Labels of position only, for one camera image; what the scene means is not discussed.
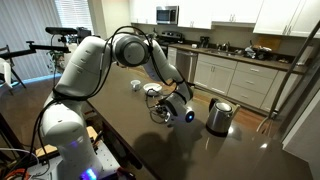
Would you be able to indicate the white paper towel roll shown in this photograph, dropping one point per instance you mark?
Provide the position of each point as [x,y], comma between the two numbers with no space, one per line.
[309,57]

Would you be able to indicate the metal sink faucet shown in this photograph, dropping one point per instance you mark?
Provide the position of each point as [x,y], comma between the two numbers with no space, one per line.
[226,46]

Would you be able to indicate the white ceramic mug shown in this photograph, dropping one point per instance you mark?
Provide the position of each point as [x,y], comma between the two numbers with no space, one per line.
[135,85]

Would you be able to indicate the stainless steel microwave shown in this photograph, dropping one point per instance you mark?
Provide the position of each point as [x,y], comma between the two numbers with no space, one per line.
[166,15]

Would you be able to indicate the white window blind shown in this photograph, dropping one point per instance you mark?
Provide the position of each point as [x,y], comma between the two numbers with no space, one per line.
[73,13]

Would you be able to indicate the white sink base cabinet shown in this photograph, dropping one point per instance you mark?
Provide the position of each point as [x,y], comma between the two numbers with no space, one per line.
[213,76]

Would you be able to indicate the steel pot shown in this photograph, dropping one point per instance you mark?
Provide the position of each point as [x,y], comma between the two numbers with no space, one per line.
[218,116]

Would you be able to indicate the black kitchen stove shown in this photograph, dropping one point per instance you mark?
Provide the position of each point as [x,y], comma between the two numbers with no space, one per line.
[173,36]

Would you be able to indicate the white wall cabinets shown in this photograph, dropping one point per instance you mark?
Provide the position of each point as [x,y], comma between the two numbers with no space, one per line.
[200,11]
[286,15]

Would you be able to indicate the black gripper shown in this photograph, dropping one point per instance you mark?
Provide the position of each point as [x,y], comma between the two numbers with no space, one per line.
[164,111]

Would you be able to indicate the narrow white base cabinet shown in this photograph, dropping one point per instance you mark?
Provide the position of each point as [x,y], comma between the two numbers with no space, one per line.
[171,53]

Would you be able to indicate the white two-door base cabinet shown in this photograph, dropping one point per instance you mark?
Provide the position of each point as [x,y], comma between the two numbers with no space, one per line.
[271,93]

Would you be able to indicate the stainless steel refrigerator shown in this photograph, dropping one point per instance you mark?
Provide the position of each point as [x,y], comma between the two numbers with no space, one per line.
[310,86]

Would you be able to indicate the wooden cutting board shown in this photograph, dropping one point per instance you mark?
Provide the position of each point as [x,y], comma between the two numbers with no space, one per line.
[269,42]

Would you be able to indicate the white drawer base cabinet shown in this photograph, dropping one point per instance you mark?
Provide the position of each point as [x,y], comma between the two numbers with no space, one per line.
[253,83]

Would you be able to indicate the tan wooden chair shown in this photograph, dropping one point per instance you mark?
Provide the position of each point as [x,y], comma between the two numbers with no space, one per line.
[237,110]

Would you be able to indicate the black coffee maker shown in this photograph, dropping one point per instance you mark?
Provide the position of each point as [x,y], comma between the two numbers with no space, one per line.
[204,41]

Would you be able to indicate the white perforated base plate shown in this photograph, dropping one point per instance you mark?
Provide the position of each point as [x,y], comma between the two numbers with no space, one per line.
[108,161]

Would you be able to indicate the white ceramic bowl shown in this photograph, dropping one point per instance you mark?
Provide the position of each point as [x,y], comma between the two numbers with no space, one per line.
[152,87]

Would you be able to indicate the dish pile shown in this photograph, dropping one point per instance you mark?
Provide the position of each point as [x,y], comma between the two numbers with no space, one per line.
[256,51]

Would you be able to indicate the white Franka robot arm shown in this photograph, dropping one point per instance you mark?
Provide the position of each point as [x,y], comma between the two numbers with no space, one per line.
[83,66]

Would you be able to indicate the black stereo camera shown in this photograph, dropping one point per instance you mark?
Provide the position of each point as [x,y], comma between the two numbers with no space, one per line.
[61,30]

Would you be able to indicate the stainless steel dishwasher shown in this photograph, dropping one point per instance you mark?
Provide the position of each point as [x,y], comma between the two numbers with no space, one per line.
[187,63]

